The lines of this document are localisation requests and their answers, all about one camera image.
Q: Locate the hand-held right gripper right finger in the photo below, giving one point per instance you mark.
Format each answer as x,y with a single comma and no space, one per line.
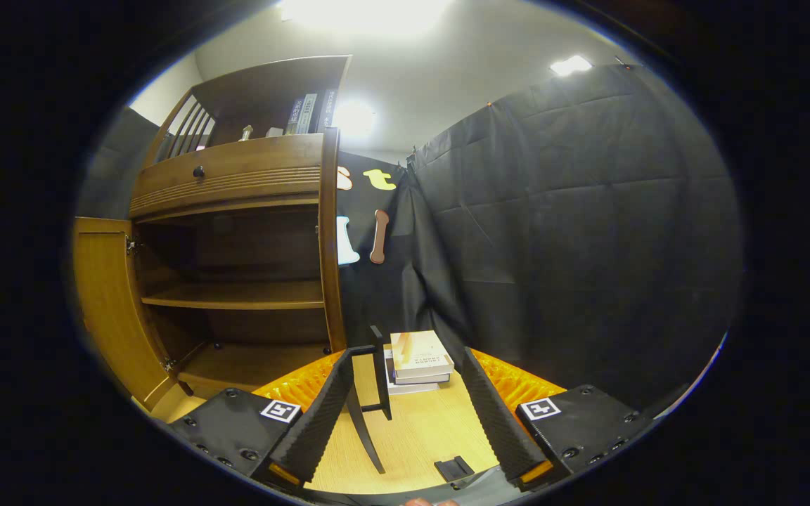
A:
493,422

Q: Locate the wooden cabinet drawer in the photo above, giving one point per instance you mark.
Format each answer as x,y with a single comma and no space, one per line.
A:
236,176

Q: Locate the metal door hinge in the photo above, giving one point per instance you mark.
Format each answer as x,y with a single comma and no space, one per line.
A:
133,246
169,365

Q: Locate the small white box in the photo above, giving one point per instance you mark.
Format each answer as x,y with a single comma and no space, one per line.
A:
275,132

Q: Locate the wooden cabinet shelf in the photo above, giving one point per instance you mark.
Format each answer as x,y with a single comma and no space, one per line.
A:
236,295

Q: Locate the wooden double-door shoe cabinet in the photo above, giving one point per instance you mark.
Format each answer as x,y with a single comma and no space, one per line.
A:
257,91

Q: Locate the cream cover book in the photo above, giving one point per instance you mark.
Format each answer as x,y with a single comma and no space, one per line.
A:
422,351

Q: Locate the black spine book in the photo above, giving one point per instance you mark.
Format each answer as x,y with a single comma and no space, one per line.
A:
326,111

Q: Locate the white pump dispenser bottle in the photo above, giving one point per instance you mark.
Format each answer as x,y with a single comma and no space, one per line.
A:
246,133

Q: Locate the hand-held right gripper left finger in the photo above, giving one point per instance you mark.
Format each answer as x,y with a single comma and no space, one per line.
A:
320,422

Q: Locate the ceiling light panel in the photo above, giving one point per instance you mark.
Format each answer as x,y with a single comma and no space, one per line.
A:
354,117
363,13
570,65

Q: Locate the dark blue book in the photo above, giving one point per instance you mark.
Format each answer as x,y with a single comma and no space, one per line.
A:
293,118

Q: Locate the white book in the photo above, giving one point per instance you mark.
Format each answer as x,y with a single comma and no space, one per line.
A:
408,388

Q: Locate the wooden cabinet door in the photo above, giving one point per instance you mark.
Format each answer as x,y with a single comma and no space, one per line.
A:
106,302
332,246

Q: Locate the grey spine book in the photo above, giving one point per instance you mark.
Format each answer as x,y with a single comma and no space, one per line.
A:
306,114

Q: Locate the black backdrop cloth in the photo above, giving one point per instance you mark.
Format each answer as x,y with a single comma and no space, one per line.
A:
588,246

